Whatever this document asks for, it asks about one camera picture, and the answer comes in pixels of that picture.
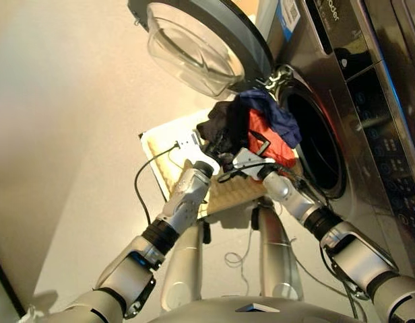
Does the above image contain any robot silver torso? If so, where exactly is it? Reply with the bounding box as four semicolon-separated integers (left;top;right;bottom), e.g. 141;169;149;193
146;296;358;323

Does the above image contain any clear crumpled plastic film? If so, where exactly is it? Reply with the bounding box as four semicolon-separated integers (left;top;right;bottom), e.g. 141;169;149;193
24;303;45;320

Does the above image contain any black garment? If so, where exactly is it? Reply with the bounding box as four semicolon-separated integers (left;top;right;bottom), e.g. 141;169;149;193
195;100;253;164

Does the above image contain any navy blue garment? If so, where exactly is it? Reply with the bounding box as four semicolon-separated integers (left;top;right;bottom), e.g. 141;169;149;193
238;87;303;149

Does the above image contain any thin floor wire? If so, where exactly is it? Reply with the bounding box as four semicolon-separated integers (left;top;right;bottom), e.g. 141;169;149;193
223;228;257;297

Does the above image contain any blue and white machine sticker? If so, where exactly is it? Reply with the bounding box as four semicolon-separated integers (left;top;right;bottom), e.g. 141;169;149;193
274;0;302;44

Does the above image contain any metal door hinge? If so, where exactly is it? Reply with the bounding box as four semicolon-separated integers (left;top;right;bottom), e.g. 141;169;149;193
263;65;295;91

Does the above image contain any grey washing machine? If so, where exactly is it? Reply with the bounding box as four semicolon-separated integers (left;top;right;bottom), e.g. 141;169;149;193
254;0;415;323

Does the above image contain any black-edged grey panel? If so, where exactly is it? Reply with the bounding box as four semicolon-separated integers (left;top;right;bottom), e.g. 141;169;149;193
0;249;27;319

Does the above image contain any round washing machine door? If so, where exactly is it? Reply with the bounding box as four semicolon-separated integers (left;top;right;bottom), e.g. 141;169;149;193
127;0;276;100

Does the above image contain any pale woven basket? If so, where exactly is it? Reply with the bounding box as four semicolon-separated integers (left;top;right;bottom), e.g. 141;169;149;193
138;107;305;217

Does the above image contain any red garment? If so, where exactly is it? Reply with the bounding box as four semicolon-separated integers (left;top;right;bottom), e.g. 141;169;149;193
246;107;298;170

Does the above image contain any robot silver leg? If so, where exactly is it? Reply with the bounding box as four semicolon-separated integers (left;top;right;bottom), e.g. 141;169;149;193
159;220;205;312
257;204;305;302

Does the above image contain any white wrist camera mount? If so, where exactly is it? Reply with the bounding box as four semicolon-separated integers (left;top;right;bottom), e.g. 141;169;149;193
175;130;222;176
231;147;278;182

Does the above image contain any basket trolley with black wheels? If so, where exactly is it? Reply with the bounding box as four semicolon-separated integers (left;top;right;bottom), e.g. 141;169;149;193
201;205;261;246

